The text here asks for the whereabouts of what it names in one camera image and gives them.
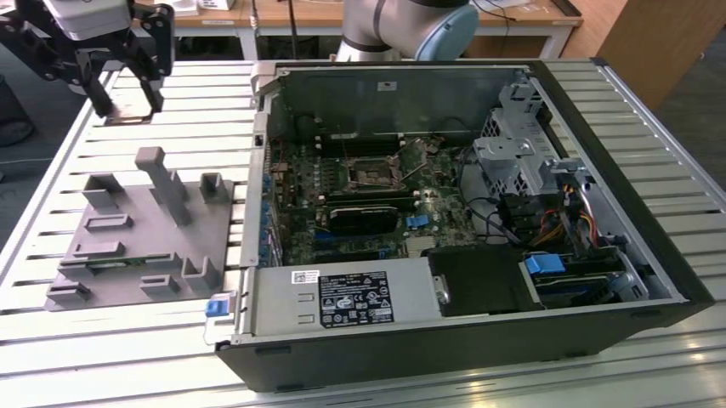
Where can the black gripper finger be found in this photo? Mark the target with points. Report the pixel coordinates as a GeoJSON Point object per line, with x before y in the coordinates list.
{"type": "Point", "coordinates": [97, 89]}
{"type": "Point", "coordinates": [156, 42]}

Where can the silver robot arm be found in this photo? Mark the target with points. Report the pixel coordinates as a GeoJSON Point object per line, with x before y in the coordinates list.
{"type": "Point", "coordinates": [373, 23]}

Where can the CPU socket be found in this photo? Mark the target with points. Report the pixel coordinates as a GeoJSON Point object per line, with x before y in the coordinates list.
{"type": "Point", "coordinates": [371, 174]}

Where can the grey parts rack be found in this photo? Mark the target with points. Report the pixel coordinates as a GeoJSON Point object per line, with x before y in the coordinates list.
{"type": "Point", "coordinates": [148, 240]}

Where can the thin metal locking lever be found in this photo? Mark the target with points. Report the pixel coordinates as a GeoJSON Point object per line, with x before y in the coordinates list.
{"type": "Point", "coordinates": [343, 144]}

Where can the green RAM stick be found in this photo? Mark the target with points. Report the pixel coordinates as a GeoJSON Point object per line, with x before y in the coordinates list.
{"type": "Point", "coordinates": [113, 263]}

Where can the black graphics card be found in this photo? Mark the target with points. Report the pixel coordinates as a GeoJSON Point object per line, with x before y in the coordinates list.
{"type": "Point", "coordinates": [363, 219]}

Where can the blue case latch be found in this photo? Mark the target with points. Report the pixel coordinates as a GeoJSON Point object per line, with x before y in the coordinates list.
{"type": "Point", "coordinates": [217, 308]}

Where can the silver power supply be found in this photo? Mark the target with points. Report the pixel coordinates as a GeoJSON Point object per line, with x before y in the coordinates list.
{"type": "Point", "coordinates": [272, 297]}

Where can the blue board connector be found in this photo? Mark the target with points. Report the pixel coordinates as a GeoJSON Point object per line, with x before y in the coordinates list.
{"type": "Point", "coordinates": [415, 221]}

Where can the green motherboard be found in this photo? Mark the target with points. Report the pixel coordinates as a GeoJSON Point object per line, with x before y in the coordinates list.
{"type": "Point", "coordinates": [436, 204]}

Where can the wooden desk with white legs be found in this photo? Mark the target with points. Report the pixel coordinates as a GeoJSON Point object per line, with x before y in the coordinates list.
{"type": "Point", "coordinates": [510, 20]}

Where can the silver drive cage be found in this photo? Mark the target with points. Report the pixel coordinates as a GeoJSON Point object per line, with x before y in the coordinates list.
{"type": "Point", "coordinates": [504, 170]}

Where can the black plastic shroud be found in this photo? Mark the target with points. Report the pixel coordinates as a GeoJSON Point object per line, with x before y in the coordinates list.
{"type": "Point", "coordinates": [482, 276]}

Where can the black PC case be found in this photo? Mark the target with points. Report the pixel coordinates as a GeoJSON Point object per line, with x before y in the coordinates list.
{"type": "Point", "coordinates": [396, 361]}

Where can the hard disk in blue carrier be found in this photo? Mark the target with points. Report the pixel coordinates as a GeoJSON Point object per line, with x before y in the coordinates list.
{"type": "Point", "coordinates": [544, 263]}

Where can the wooden cabinet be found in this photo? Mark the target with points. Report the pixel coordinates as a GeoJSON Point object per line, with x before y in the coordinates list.
{"type": "Point", "coordinates": [663, 42]}

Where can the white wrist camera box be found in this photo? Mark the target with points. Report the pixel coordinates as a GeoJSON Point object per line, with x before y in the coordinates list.
{"type": "Point", "coordinates": [88, 17]}

